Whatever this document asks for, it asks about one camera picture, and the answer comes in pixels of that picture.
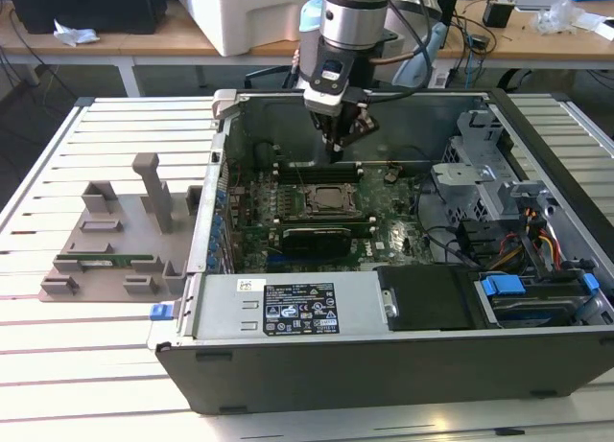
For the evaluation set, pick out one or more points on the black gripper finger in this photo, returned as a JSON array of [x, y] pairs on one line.
[[360, 125], [328, 135]]

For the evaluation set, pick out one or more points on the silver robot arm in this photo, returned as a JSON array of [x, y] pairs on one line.
[[352, 15]]

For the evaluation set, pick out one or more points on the CPU socket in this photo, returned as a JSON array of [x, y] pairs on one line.
[[311, 208]]

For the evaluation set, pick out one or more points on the black RAM slot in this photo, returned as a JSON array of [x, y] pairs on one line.
[[316, 179], [326, 216], [316, 175], [316, 167], [326, 221], [316, 171]]

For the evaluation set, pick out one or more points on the thin metal locking lever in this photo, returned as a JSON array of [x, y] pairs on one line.
[[302, 180]]

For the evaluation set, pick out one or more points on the round coin battery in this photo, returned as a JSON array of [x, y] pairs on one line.
[[391, 175]]

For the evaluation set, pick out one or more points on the white printer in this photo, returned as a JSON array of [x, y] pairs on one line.
[[249, 15]]

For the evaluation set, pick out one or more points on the green motherboard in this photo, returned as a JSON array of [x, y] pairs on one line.
[[398, 207]]

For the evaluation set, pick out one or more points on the black graphics card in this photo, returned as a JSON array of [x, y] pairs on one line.
[[316, 243]]

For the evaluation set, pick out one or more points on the silver metal drive cage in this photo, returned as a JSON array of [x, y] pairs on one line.
[[475, 173]]

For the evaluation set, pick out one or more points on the blue expansion slot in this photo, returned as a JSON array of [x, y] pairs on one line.
[[278, 261]]

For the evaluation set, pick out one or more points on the small black box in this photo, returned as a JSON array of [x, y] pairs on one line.
[[496, 14]]

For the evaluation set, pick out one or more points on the black plastic shroud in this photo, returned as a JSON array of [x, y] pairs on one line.
[[427, 298]]

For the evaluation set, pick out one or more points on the grey power supply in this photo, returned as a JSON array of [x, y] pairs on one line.
[[225, 308]]

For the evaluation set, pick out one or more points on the hard disk in blue carrier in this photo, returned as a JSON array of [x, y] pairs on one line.
[[501, 286]]

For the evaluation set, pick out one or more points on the grey parts rack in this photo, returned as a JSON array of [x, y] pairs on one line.
[[129, 221]]

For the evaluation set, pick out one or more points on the clear plastic bags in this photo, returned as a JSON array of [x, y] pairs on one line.
[[561, 15]]

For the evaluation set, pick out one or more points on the crumpled white paper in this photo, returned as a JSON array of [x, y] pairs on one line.
[[72, 35]]

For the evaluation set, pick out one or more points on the blue case latch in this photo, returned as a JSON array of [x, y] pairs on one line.
[[160, 312]]

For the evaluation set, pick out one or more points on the open black PC case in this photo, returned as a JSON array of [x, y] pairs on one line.
[[384, 375]]

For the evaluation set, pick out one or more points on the green RAM stick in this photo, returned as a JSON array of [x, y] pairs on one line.
[[110, 260]]

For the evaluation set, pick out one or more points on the black monitor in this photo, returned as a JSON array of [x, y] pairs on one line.
[[57, 6]]

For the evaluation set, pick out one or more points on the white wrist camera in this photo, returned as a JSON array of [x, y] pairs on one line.
[[323, 104]]

